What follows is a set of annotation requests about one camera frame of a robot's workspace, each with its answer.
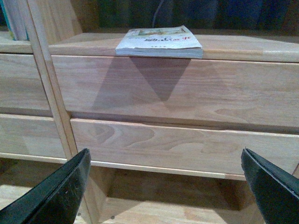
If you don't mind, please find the light wooden bookshelf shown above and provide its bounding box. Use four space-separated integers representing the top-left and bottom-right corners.
0 0 299 224

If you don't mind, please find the upper right wooden drawer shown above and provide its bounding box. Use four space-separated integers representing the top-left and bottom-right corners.
52 55 299 133

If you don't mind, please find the dark blue curtain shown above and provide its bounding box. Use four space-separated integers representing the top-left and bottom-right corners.
97 0 290 30

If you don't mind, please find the lower right wooden drawer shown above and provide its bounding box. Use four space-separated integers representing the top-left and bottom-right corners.
71 119 299 175

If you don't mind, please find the lower left wooden drawer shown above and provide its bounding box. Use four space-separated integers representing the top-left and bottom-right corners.
0 114 66 159

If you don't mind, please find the upper left wooden drawer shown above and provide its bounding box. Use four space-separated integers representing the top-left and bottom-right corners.
0 54 50 111

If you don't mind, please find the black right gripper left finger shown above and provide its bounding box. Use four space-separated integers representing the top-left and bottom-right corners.
0 149 91 224

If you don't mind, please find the grey hanging cable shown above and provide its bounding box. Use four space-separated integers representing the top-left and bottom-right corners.
151 0 167 27

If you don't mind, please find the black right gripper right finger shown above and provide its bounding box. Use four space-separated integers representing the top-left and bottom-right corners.
241 148 299 224

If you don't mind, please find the white paperback book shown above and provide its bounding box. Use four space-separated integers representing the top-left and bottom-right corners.
115 25 203 59

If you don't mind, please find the wooden drawer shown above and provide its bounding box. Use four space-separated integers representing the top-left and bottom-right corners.
52 55 299 133
71 119 299 175
0 114 66 159
0 54 50 111

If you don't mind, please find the teal comic idiom book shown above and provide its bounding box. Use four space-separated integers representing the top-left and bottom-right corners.
0 0 16 41

